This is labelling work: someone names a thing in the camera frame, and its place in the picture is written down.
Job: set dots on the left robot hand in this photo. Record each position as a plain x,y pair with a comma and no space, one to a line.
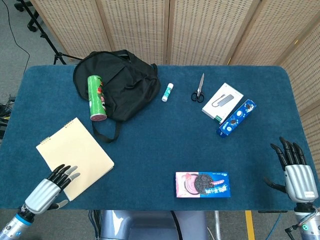
42,191

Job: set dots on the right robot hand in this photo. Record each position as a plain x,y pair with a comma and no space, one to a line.
298,181

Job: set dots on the beige notepad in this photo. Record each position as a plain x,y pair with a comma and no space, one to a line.
75,155

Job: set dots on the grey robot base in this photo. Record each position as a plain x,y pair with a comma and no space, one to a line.
150,226

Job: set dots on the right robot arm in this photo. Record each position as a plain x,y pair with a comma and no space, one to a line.
306,222

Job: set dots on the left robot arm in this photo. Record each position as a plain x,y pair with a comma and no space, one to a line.
15,223

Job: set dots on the green chips can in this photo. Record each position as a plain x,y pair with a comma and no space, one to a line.
97,98

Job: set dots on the long blue oreo box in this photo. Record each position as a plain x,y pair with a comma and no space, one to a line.
236,118

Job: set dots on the pink blue oreo box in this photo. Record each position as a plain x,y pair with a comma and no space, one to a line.
202,185

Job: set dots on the white usb hub box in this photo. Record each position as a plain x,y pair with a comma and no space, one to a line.
222,101

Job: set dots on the blue table cloth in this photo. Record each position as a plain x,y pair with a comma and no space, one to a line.
155,150

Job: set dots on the black backpack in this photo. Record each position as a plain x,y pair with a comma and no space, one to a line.
127,80

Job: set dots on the black tripod stand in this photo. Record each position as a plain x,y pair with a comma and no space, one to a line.
48,40

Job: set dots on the white green glue stick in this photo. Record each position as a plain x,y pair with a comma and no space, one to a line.
167,92

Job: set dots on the black office chair base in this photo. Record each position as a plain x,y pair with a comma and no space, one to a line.
31,23

